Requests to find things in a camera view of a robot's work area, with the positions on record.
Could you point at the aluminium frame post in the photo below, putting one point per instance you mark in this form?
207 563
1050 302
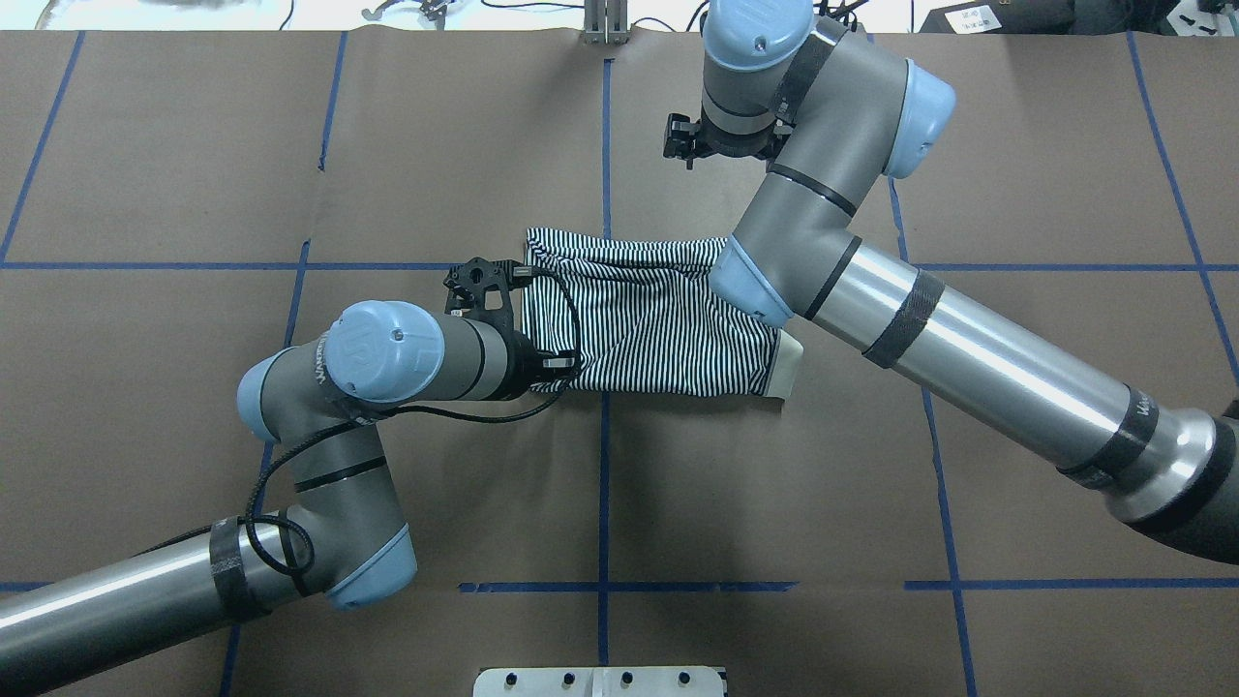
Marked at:
606 22

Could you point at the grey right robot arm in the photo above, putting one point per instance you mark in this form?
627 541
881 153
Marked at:
830 113

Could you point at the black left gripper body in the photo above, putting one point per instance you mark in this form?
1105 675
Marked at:
524 365

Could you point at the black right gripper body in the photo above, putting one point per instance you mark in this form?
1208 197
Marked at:
733 147

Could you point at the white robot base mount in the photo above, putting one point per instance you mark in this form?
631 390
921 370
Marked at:
666 680

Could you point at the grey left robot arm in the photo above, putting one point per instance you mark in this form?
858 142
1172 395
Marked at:
324 516

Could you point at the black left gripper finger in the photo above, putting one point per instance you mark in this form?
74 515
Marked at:
560 366

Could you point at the navy white striped polo shirt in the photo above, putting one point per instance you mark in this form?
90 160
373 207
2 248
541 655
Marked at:
645 320

